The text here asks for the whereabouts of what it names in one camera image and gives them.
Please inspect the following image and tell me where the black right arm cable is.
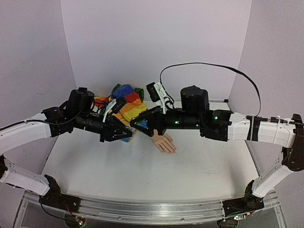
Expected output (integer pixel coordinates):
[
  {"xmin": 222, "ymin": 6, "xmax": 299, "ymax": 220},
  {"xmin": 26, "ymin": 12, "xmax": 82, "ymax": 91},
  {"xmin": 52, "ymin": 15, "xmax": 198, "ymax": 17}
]
[{"xmin": 159, "ymin": 62, "xmax": 262, "ymax": 117}]

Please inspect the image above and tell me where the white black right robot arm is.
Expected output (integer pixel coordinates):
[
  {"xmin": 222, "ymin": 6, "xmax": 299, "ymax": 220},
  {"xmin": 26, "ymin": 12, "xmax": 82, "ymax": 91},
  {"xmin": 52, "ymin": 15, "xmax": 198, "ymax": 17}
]
[{"xmin": 130, "ymin": 83, "xmax": 304, "ymax": 216}]

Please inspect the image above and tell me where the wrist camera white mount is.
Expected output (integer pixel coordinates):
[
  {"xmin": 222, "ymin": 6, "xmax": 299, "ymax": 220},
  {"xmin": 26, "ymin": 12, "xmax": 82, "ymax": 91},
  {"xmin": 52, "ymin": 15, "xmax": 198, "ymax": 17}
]
[
  {"xmin": 103, "ymin": 96, "xmax": 126, "ymax": 123},
  {"xmin": 146, "ymin": 82, "xmax": 174, "ymax": 114}
]

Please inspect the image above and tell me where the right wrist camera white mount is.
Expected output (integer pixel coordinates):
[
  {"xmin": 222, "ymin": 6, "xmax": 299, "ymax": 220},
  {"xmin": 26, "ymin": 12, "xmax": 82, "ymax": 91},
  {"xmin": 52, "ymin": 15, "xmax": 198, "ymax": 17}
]
[{"xmin": 146, "ymin": 82, "xmax": 174, "ymax": 114}]

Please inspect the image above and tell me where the mannequin hand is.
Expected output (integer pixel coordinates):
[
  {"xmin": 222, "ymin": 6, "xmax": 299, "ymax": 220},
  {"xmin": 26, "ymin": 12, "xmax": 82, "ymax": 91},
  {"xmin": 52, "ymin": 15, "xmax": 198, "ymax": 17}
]
[{"xmin": 150, "ymin": 130, "xmax": 176, "ymax": 155}]

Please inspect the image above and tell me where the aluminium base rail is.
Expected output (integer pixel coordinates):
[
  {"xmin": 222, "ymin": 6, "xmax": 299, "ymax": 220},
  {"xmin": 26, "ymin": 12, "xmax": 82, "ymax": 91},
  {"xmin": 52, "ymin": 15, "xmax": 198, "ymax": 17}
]
[{"xmin": 13, "ymin": 190, "xmax": 286, "ymax": 228}]

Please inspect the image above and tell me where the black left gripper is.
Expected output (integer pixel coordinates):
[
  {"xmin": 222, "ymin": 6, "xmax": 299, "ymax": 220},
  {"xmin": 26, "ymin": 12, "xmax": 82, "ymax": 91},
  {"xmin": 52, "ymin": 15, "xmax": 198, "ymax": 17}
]
[{"xmin": 75, "ymin": 111, "xmax": 133, "ymax": 143}]

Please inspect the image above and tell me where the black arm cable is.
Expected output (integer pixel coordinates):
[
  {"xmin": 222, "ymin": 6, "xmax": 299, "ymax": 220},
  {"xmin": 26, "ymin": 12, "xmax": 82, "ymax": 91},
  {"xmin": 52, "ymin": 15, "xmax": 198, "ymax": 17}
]
[
  {"xmin": 0, "ymin": 99, "xmax": 100, "ymax": 130},
  {"xmin": 159, "ymin": 62, "xmax": 262, "ymax": 117}
]

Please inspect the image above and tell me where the rainbow striped cloth sleeve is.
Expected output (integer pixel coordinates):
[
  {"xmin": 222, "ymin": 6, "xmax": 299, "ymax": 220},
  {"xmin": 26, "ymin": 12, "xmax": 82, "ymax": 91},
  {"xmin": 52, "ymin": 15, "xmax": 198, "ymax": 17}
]
[{"xmin": 94, "ymin": 83, "xmax": 149, "ymax": 143}]

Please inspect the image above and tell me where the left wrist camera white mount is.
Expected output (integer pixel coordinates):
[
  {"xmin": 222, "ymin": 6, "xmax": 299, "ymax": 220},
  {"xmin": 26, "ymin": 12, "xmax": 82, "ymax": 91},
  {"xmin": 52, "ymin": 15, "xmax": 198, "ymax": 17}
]
[{"xmin": 103, "ymin": 96, "xmax": 126, "ymax": 123}]

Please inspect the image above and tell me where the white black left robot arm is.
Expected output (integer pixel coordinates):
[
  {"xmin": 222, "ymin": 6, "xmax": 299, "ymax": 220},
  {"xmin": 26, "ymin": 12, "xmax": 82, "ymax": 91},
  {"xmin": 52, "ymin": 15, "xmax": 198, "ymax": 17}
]
[{"xmin": 0, "ymin": 87, "xmax": 133, "ymax": 208}]

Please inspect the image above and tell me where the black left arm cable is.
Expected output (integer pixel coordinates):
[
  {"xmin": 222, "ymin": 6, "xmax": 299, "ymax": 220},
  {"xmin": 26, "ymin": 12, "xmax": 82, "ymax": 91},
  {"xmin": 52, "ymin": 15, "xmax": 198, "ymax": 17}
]
[{"xmin": 0, "ymin": 99, "xmax": 100, "ymax": 130}]

